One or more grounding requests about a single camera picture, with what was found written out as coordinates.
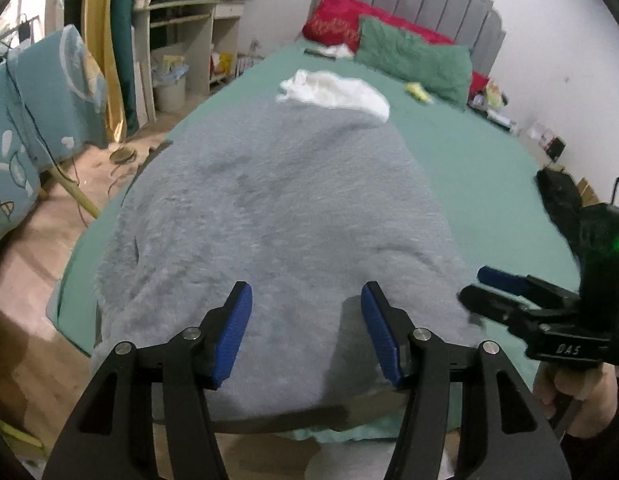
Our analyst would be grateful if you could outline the white cloth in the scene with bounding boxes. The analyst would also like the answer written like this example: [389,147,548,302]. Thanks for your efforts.
[276,69,391,123]

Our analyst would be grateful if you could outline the small boxes by wall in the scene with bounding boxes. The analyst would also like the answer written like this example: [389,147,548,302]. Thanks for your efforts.
[527,120,567,162]

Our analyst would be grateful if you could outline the white leaning board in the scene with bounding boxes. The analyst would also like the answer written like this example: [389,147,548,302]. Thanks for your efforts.
[132,25,158,123]

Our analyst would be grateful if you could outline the yellow curtain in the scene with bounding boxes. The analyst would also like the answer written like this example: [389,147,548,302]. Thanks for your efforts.
[84,0,128,141]

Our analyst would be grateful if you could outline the person's right hand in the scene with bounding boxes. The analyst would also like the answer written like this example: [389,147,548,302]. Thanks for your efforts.
[532,360,619,436]

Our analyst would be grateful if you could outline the nightstand clutter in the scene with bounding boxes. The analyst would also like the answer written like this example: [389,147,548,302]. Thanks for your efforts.
[467,77,520,136]

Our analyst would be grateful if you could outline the blue printed blanket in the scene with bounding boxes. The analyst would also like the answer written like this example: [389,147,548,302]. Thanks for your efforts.
[0,24,110,261]

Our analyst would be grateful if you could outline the bed with green sheet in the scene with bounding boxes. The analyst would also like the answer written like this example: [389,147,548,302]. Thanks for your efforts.
[47,40,583,446]

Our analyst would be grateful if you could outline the small yellow item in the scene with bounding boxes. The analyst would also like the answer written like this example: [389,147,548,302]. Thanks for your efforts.
[404,81,434,104]

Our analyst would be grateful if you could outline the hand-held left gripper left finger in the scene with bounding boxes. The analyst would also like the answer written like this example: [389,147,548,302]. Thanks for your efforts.
[42,281,254,480]

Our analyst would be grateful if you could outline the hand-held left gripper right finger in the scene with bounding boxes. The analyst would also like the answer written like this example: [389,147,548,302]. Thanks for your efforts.
[360,281,573,480]

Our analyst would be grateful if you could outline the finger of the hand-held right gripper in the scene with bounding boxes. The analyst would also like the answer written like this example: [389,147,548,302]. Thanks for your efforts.
[477,266,583,311]
[459,284,580,346]

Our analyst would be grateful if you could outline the wooden desk shelf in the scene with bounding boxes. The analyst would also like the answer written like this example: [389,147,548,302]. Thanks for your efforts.
[132,0,248,96]

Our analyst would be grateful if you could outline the black bag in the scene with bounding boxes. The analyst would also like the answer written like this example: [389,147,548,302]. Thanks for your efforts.
[534,167,585,261]

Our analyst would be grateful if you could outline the white trash bin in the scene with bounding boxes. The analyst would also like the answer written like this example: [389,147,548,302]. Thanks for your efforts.
[152,72,188,113]

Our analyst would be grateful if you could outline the teal curtain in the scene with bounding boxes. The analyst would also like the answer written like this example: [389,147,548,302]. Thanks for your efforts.
[112,0,141,131]

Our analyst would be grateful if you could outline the green pillow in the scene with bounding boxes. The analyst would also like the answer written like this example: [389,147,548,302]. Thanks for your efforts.
[353,16,474,111]

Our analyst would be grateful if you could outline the grey fleece garment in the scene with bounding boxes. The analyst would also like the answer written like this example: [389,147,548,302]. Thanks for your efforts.
[90,97,485,436]

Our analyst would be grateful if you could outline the red pillow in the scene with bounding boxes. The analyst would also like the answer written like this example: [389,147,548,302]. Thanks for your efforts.
[302,0,490,96]

